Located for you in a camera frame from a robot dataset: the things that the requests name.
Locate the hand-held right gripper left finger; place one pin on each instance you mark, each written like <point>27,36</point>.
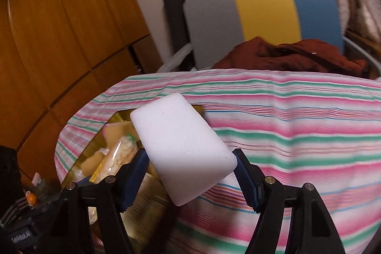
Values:
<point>134,182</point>

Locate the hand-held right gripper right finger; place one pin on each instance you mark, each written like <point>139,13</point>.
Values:
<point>247,182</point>

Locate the yellow green snack packet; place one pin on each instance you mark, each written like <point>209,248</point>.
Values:
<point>116,155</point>

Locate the white sponge block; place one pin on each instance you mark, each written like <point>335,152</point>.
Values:
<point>184,147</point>

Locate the gold metal tin box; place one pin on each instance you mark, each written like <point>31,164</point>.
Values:
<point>117,118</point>

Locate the striped pink green tablecloth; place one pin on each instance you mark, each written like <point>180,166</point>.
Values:
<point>297,123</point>

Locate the dark red jacket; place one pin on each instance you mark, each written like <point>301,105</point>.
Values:
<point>268,57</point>

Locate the white foam-wrapped pole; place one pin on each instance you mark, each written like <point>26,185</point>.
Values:
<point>175,59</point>

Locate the grey yellow blue chair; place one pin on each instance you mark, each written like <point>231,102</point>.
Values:
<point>214,22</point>

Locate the black rolled mat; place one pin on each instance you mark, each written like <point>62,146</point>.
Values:
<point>175,22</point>

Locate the wooden wardrobe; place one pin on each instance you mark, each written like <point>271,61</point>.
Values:
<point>59,19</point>

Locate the wooden side desk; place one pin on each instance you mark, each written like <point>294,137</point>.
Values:
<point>364,41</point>

